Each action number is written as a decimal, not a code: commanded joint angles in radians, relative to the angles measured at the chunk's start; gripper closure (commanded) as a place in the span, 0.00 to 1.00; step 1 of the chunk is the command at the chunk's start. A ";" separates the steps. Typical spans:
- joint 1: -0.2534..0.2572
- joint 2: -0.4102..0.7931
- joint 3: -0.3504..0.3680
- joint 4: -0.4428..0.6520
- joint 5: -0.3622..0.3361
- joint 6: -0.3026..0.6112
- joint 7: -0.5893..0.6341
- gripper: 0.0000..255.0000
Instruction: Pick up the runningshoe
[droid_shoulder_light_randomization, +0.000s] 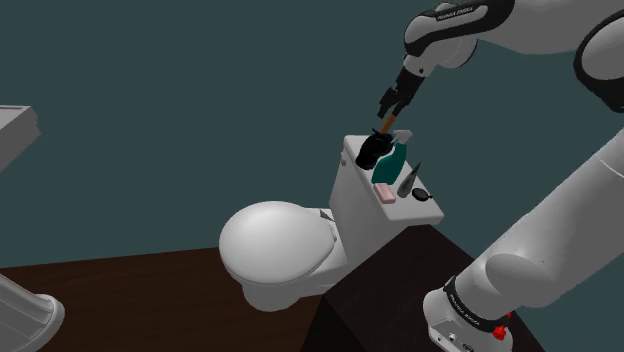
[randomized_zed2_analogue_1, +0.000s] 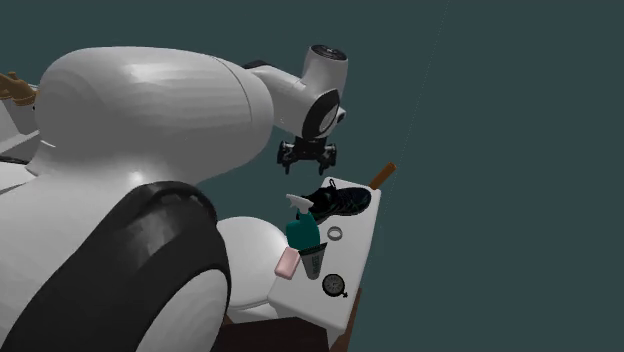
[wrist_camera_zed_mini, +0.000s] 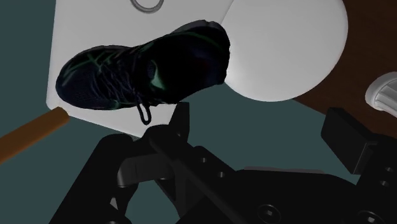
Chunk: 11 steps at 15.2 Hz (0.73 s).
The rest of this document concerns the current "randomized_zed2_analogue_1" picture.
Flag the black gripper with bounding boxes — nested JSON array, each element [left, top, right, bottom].
[[276, 136, 339, 177]]

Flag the black sneaker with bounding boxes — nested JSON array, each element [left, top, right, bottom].
[[301, 178, 373, 225]]

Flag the teal spray bottle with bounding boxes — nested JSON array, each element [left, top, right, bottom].
[[284, 193, 322, 252]]

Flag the brown wooden stick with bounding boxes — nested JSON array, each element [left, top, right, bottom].
[[368, 162, 398, 191]]

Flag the grey cup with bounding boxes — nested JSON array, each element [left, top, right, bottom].
[[298, 242, 329, 281]]

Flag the pink soap bar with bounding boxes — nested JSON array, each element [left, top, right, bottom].
[[273, 246, 301, 281]]

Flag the black pocket watch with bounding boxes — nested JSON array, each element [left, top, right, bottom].
[[321, 273, 349, 300]]

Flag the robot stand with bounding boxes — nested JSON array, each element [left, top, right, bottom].
[[210, 315, 334, 352]]

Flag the white bathtub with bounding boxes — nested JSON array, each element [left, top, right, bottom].
[[0, 99, 42, 192]]

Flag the brown tap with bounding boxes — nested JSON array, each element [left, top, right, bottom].
[[0, 71, 38, 107]]

